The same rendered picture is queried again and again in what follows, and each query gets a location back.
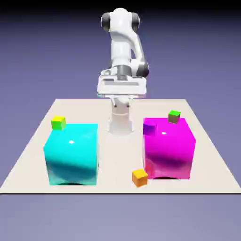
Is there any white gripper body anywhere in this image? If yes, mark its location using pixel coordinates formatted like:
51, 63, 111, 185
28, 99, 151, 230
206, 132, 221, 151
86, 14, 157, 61
97, 74, 147, 99

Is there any small purple cube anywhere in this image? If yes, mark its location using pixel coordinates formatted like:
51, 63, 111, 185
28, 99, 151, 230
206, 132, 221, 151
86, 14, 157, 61
143, 123, 157, 136

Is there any small green cube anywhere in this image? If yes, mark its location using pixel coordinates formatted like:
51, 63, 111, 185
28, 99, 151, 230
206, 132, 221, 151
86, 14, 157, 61
167, 110, 182, 124

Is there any small yellow cube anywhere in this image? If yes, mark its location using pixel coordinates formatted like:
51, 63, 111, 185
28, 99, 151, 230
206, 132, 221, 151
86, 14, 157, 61
50, 116, 67, 131

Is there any small orange cube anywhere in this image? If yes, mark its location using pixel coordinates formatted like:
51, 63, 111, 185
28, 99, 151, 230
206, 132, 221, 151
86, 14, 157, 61
131, 169, 149, 188

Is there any large magenta box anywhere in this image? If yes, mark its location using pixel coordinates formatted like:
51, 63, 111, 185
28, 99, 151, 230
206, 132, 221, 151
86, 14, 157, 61
142, 117, 197, 181

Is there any large cyan box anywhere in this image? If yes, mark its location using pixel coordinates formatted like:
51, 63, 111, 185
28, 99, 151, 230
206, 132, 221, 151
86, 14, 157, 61
43, 123, 100, 186

